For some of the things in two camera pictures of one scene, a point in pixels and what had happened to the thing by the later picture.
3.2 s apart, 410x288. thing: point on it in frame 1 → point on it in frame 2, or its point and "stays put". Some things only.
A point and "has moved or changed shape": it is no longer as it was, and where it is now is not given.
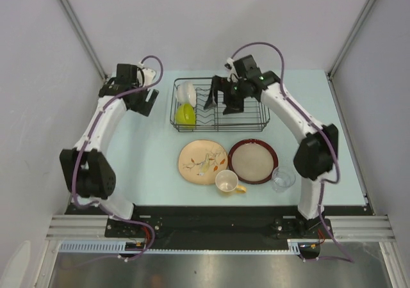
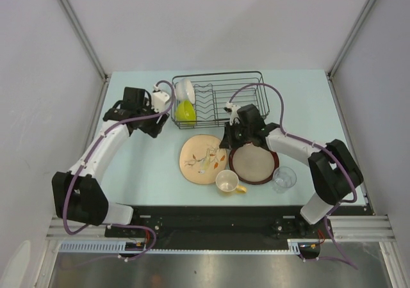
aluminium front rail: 363,228 stays put
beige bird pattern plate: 200,160 has moved or changed shape
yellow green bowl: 185,116 stays put
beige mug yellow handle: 227,181 stays put
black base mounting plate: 186,224 stays put
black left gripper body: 140,105 → 150,127
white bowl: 186,93 stays put
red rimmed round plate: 252,161 stays put
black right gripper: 213,98 → 227,142
